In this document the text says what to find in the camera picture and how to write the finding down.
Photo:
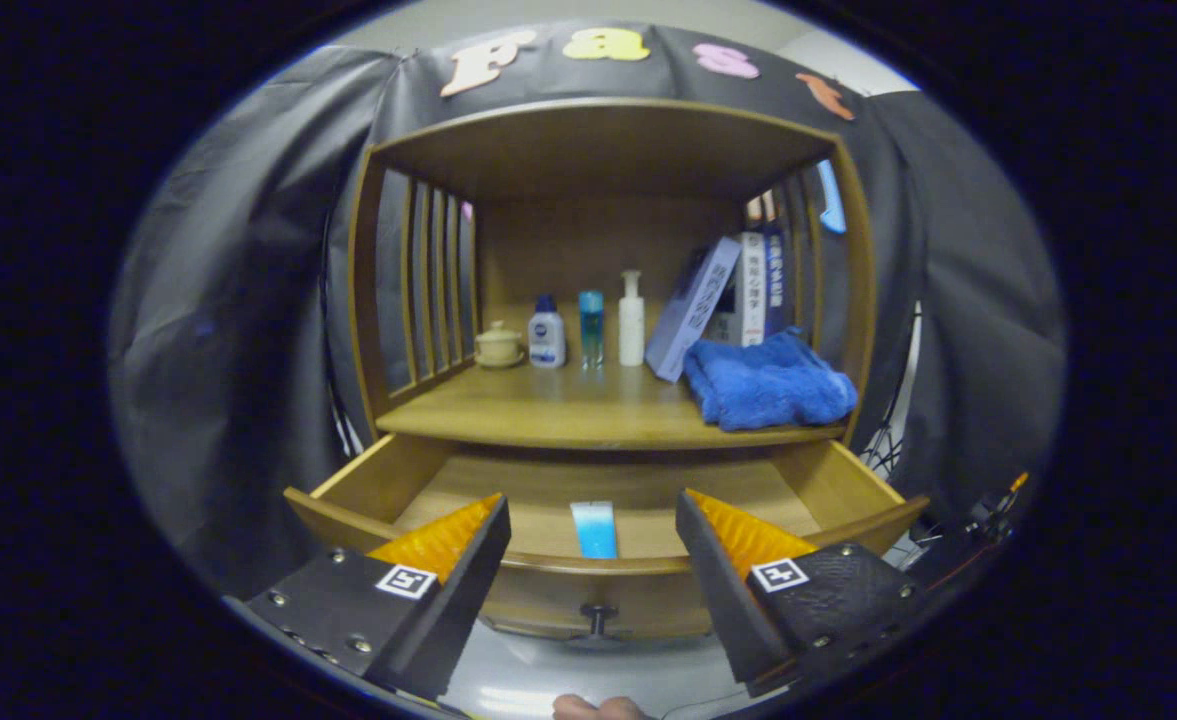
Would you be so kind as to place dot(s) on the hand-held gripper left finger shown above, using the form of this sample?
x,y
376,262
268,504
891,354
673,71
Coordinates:
x,y
463,590

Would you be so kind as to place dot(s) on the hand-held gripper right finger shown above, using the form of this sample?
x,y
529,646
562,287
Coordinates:
x,y
718,590

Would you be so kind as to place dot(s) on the wooden drawer with black knob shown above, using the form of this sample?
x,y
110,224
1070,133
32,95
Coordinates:
x,y
638,520

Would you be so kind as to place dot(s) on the blue tube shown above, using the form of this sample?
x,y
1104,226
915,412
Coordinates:
x,y
595,530

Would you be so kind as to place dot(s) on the wooden countertop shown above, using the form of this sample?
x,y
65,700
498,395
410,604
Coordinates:
x,y
548,405

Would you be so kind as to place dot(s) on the wooden cabinet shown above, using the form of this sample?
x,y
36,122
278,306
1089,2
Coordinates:
x,y
608,250

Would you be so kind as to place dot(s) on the black tripod stand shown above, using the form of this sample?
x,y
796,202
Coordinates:
x,y
888,452
346,430

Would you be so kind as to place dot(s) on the blue towel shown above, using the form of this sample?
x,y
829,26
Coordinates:
x,y
768,385

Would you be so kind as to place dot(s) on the beige lidded tea cup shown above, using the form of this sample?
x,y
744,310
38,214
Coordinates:
x,y
498,345

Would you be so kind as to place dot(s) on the white bottle with blue cap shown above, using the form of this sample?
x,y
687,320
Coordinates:
x,y
547,340

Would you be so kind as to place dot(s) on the white pump bottle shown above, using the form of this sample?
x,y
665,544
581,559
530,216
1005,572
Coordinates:
x,y
631,325

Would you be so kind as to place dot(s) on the black and orange clamp equipment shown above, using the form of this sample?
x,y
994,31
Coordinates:
x,y
988,515

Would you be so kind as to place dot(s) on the pale lilac book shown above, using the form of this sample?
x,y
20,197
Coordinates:
x,y
693,310

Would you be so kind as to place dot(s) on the teal glass bottle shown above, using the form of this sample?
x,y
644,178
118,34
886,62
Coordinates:
x,y
591,325

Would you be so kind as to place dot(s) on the white spine book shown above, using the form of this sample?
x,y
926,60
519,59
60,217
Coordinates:
x,y
753,290

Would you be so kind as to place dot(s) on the dark blue book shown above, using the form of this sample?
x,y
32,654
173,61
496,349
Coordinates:
x,y
776,280

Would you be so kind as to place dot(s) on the black backdrop cloth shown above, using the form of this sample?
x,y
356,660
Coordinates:
x,y
248,300

